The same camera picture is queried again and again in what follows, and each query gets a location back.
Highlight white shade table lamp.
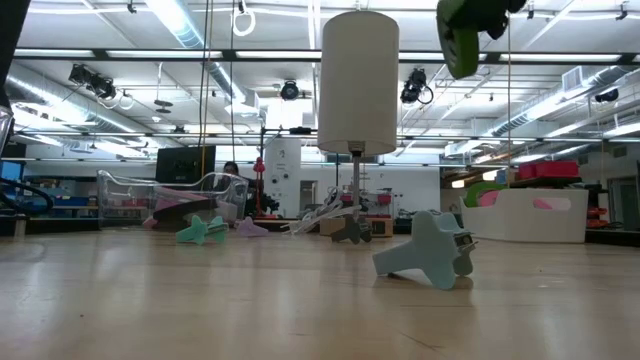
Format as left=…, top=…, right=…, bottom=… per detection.
left=317, top=10, right=400, bottom=239

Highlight clear plastic bin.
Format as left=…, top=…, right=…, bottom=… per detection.
left=96, top=169, right=250, bottom=225

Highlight black ceiling camera cluster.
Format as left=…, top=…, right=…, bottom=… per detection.
left=68, top=63, right=117, bottom=100

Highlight white plastic bin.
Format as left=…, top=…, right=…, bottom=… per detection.
left=459, top=188, right=590, bottom=245

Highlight red stand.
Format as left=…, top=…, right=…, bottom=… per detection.
left=252, top=156, right=266, bottom=217

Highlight black monitor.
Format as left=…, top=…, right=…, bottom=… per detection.
left=155, top=145, right=217, bottom=185

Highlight yellow hanging cable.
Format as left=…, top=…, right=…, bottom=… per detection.
left=198, top=0, right=216, bottom=217

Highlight black stapler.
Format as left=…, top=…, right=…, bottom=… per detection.
left=152, top=198, right=220, bottom=232

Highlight teal staple remover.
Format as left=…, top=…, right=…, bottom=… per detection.
left=174, top=214, right=230, bottom=247

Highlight light blue staple remover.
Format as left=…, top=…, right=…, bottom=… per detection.
left=371, top=209, right=476, bottom=291

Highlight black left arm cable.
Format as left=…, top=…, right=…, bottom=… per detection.
left=0, top=177, right=54, bottom=217

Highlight pale lilac staple remover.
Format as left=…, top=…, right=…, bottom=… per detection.
left=234, top=216, right=270, bottom=239

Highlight black ceiling spotlight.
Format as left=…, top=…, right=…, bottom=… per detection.
left=279, top=79, right=300, bottom=101
left=399, top=68, right=434, bottom=105

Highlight white hanging ring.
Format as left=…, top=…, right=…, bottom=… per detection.
left=231, top=0, right=257, bottom=38

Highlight red storage bins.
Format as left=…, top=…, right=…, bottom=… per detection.
left=516, top=160, right=580, bottom=181

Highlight black overhead frame crossbar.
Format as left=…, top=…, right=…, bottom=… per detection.
left=14, top=48, right=640, bottom=64

